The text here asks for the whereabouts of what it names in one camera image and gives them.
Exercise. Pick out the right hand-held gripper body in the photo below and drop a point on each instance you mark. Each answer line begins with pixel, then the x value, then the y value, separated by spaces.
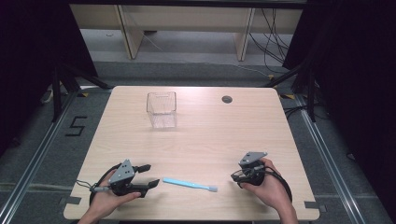
pixel 252 158

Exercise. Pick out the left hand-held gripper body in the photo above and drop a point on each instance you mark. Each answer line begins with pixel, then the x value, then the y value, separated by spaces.
pixel 123 172

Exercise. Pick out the light blue toothbrush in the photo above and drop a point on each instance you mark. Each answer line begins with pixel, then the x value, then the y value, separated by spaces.
pixel 186 184

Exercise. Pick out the clear plastic container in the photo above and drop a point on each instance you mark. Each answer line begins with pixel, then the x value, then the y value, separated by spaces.
pixel 162 109

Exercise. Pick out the person's left hand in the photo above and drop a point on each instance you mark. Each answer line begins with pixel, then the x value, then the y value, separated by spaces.
pixel 104 200

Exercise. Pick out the person's right hand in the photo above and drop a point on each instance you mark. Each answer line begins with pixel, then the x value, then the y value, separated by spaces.
pixel 274 191

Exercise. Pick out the black metal stand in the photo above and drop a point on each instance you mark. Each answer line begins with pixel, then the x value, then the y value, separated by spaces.
pixel 311 93
pixel 56 93

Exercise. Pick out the black curtain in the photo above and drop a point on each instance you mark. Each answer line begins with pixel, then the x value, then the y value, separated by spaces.
pixel 358 77
pixel 31 62

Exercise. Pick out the metal floor rail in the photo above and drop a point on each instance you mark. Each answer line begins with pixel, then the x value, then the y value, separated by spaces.
pixel 330 161
pixel 37 155

